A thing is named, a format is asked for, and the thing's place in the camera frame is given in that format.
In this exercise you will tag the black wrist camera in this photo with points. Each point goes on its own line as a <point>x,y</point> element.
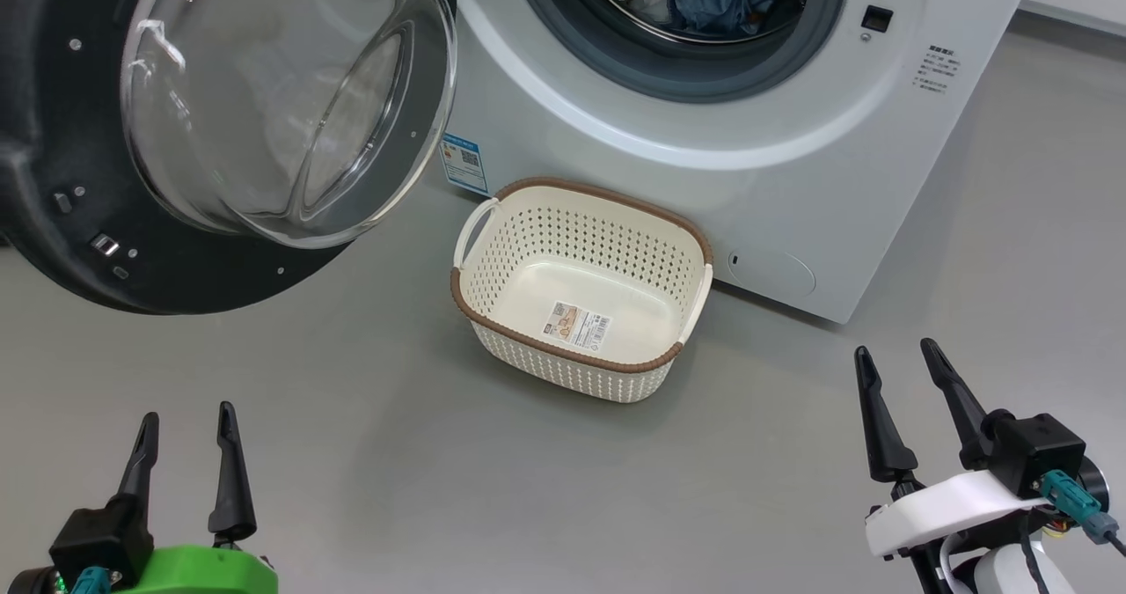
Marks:
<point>1038,449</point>
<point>97,537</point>

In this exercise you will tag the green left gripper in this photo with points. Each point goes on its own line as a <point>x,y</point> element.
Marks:
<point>202,572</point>

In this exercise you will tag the white Hisense washing machine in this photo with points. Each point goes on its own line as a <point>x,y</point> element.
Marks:
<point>792,189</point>

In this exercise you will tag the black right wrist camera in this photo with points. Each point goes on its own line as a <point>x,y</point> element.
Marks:
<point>1038,449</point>

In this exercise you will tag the blue energy label sticker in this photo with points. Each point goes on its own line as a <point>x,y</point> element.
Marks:
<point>464,163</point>

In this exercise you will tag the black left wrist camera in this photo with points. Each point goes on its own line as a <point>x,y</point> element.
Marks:
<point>97,537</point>

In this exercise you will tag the dark grey round washer door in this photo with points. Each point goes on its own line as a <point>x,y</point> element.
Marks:
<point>53,136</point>

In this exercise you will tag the cream perforated laundry basket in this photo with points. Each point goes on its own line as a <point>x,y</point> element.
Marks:
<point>563,365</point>

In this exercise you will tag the product label in basket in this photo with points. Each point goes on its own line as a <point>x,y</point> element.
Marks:
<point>576,325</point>

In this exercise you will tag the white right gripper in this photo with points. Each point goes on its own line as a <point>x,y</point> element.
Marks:
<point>941,510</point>

